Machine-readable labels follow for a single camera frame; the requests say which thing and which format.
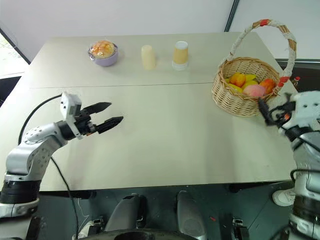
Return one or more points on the orange red peach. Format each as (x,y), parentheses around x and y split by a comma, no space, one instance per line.
(237,79)

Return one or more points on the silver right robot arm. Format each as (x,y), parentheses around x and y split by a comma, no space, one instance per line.
(306,160)

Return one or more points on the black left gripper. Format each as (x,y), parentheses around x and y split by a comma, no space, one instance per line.
(84,124)

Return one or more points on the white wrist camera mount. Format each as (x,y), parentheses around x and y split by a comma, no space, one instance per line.
(71,103)
(305,106)

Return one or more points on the yellow paper cup white base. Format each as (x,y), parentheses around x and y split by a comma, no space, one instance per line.
(180,56)

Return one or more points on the dark window frame post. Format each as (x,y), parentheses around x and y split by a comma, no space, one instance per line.
(232,15)

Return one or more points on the pink peach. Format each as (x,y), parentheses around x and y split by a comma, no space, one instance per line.
(253,90)

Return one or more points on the dark slanted frame bar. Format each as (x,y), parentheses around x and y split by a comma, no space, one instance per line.
(17,45)

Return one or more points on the plastic-wrapped orange bread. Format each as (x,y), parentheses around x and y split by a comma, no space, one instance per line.
(102,48)

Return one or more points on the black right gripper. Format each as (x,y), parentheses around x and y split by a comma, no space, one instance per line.
(279,113)

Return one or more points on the yellow banana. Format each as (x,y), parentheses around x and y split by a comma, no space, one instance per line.
(250,78)

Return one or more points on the purple bowl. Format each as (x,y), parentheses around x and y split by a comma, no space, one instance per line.
(106,59)

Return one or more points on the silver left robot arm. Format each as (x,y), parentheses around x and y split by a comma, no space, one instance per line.
(35,150)

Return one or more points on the red orange mango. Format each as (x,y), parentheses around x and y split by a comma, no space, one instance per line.
(267,85)

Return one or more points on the cream plastic cup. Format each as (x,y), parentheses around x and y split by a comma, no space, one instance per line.
(148,57)

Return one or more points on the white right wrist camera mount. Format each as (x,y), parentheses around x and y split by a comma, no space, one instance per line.
(305,106)

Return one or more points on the grey rounded robot leg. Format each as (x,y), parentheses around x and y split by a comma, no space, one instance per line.
(125,212)
(190,215)

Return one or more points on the black side table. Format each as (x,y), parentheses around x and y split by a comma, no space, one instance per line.
(305,70)

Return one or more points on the dark round robot waist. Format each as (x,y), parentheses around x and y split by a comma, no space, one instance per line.
(140,235)

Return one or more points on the small red-capped object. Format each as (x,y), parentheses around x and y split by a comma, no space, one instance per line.
(296,81)

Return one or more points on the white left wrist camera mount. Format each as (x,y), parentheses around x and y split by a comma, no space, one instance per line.
(71,103)

